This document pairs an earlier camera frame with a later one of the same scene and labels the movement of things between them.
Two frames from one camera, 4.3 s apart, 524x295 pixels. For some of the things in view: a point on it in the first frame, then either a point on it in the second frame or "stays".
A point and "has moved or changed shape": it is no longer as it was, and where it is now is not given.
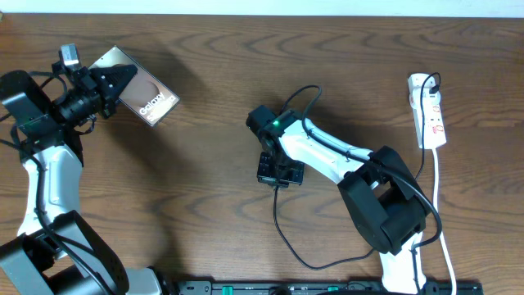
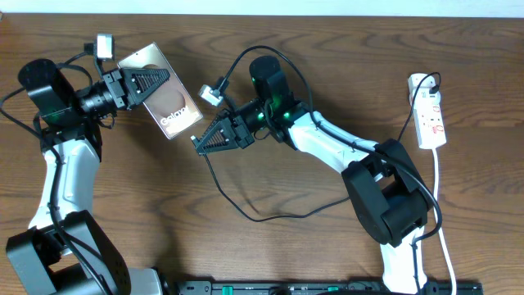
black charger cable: [434, 88] → [196, 143]
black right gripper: [264, 177] → [234, 131]
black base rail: [323, 288] stays
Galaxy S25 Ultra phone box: [146, 96] has moved or changed shape
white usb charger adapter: [428, 99] stays
